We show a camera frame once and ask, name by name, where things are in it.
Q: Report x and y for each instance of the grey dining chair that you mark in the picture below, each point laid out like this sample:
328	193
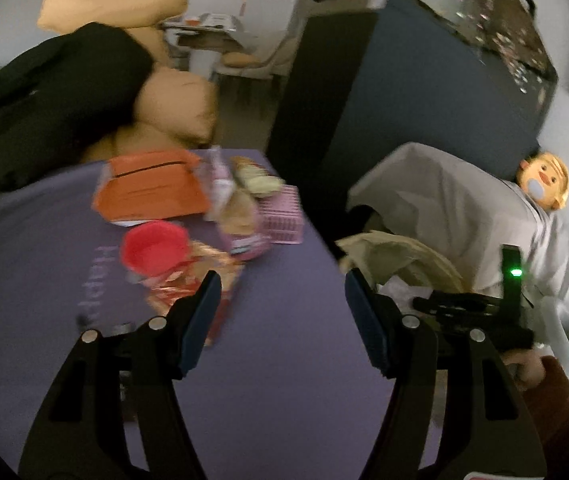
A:
259	67

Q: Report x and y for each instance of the orange box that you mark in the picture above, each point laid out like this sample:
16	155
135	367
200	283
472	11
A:
149	190

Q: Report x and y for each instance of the pink plastic basket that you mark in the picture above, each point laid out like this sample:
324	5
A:
284	215

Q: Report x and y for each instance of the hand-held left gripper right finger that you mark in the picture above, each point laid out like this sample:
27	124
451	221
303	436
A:
367	325

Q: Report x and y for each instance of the person's right hand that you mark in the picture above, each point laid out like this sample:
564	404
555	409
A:
529	367

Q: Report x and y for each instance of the clear plastic wrapper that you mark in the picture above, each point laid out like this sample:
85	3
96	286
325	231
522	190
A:
219	185

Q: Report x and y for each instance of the yellow chair cushion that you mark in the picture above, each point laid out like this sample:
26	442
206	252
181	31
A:
242	59

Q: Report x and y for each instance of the purple tablecloth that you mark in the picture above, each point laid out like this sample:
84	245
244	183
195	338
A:
284	335

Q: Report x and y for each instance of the pink container with red lid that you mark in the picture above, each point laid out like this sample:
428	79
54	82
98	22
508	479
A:
154	250

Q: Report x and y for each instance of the pink flat pack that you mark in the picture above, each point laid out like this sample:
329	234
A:
247	245

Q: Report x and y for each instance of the white dome food cover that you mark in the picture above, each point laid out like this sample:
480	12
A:
217	20

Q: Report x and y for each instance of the yellow beanbag sofa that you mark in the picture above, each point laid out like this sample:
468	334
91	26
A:
179	105

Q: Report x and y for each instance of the beige wrapper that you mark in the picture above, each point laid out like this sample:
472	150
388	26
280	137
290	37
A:
257	177

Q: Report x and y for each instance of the black tank cabinet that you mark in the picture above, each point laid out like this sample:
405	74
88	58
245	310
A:
314	100

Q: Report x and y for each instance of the dining table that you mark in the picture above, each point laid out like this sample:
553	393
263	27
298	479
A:
199	35

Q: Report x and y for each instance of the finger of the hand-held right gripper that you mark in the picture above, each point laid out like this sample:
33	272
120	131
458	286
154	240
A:
459	304

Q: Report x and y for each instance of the red snack packet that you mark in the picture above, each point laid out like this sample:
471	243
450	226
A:
199	265

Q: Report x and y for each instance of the glass fish tank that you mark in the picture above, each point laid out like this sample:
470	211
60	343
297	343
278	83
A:
464	5

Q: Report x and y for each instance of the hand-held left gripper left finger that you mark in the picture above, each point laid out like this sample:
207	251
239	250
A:
202	325

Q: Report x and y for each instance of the white sofa cover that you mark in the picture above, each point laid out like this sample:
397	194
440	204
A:
464	210

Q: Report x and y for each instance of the black jacket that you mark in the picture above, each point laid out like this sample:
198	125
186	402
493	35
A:
49	105

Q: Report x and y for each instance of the yellow duck plush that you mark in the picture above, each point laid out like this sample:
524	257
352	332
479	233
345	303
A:
544	180

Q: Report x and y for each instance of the long yellow cushion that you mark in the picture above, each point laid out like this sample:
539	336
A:
114	2

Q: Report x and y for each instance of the person's right forearm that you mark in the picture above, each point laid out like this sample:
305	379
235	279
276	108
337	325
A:
559	410

